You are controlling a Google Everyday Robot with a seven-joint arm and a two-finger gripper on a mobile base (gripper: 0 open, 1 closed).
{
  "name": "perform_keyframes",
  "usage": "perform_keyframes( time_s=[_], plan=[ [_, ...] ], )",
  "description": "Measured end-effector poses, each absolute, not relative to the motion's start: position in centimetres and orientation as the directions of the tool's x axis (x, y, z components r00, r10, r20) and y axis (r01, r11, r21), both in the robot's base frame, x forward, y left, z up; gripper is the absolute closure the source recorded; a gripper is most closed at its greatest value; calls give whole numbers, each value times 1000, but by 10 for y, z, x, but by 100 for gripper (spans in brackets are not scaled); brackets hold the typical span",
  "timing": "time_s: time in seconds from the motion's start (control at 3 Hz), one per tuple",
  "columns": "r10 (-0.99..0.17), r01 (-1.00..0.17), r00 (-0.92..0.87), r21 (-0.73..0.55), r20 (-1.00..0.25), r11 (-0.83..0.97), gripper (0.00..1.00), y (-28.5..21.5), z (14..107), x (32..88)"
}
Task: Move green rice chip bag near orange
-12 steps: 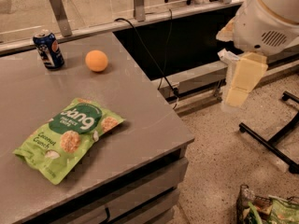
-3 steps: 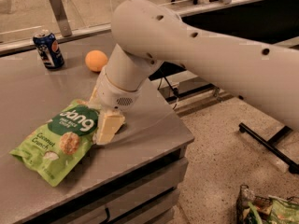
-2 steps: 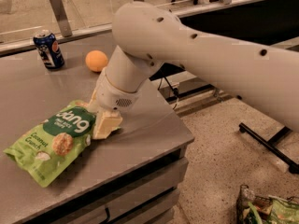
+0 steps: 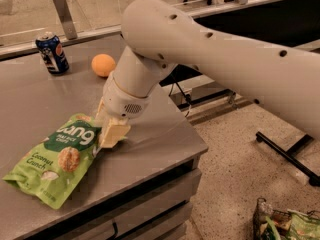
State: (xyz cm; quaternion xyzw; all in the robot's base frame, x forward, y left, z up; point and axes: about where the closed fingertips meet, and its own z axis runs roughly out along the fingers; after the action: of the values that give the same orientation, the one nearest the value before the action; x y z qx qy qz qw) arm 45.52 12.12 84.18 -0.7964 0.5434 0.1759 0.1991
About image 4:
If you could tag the grey table drawers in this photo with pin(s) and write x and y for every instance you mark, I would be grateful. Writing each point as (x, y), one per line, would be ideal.
(159, 214)

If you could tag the metal railing post left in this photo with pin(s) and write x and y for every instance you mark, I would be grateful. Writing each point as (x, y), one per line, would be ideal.
(65, 18)

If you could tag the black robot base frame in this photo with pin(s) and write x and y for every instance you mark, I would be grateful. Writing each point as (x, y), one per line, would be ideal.
(291, 153)

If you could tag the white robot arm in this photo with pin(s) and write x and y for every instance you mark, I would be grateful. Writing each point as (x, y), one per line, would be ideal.
(282, 80)

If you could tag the green rice chip bag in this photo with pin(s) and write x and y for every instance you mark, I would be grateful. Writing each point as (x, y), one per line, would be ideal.
(52, 169)

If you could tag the green snack bag in basket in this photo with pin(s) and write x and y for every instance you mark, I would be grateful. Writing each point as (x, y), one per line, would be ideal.
(290, 226)

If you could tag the blue pepsi can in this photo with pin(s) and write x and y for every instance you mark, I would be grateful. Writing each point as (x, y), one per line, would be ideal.
(52, 53)

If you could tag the orange fruit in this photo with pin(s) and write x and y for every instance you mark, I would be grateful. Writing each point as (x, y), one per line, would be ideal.
(103, 64)

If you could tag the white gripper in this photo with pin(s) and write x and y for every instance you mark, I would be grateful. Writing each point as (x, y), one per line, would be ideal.
(120, 100)

